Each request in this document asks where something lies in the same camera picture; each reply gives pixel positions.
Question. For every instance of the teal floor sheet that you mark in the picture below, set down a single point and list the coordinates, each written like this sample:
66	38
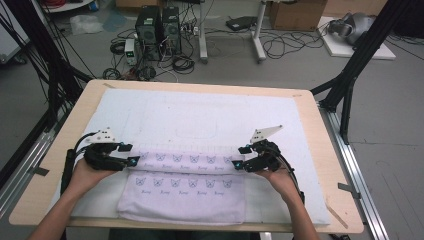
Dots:
115	21

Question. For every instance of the white foam mat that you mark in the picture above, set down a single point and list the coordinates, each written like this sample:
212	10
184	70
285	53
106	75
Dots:
266	116

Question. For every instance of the person's left hand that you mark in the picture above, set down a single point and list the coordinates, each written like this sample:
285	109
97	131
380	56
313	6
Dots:
85	178

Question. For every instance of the white desk leg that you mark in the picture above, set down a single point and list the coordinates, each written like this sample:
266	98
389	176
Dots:
202	33
258	36

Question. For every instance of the person's right hand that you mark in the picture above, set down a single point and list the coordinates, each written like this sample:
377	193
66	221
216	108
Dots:
283	183

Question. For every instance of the white floor board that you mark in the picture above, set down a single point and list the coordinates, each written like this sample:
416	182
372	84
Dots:
340	48

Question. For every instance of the white power supply unit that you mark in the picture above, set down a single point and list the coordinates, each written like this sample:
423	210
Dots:
130	51

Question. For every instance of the round white table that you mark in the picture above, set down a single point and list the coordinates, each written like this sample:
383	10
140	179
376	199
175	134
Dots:
71	6

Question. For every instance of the black computer tower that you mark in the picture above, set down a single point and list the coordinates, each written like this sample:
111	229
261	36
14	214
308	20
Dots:
171	30
148	30

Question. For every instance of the light pink shirt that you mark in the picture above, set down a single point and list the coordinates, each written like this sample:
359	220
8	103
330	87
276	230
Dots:
183	200

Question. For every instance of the white cabinet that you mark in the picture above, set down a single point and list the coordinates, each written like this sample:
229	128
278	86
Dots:
10	43

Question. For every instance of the grey headset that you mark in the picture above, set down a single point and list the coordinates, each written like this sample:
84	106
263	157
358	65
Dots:
356	26

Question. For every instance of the flat black device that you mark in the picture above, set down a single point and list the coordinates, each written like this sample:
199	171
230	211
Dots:
240	22

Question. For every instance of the clear plastic bag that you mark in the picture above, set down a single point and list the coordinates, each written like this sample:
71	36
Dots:
85	24

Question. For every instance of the person's dark trousers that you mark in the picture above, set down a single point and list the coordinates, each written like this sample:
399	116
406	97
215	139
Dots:
183	235

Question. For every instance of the black metal frame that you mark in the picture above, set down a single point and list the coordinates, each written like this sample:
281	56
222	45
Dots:
36	40
363	50

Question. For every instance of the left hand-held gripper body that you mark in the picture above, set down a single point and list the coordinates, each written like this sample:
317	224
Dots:
101	158

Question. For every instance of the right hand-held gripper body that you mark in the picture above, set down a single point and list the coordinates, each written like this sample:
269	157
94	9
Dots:
263	160

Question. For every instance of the aluminium rail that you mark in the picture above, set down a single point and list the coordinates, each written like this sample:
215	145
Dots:
26	160
353	166

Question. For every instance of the black tape strip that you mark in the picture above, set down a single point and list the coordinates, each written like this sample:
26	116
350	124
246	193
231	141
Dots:
348	190
40	171

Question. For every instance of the brown cardboard box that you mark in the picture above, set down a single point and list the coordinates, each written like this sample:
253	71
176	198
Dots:
296	15

